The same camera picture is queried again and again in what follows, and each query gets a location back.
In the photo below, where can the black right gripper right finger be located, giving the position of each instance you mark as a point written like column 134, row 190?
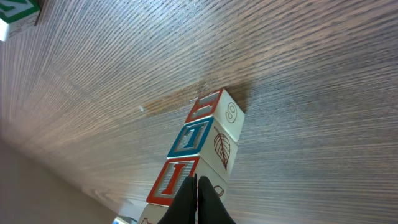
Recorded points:
column 210, row 208

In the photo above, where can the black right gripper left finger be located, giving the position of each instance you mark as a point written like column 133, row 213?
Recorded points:
column 184, row 205

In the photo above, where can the blue P letter block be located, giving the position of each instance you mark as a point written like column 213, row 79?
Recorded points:
column 152, row 214

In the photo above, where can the green V letter block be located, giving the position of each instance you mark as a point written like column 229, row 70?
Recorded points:
column 174, row 172

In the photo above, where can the green base tower block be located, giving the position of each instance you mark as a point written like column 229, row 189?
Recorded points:
column 221, row 106

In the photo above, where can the green N block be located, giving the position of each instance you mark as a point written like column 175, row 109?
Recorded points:
column 17, row 16

